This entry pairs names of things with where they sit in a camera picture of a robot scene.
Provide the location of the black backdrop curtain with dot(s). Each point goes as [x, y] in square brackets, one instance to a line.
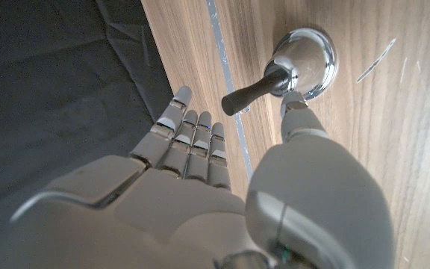
[50, 93]

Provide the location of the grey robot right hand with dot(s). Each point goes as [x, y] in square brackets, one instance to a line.
[185, 209]

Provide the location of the grey tape outline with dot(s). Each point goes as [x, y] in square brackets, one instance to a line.
[224, 63]

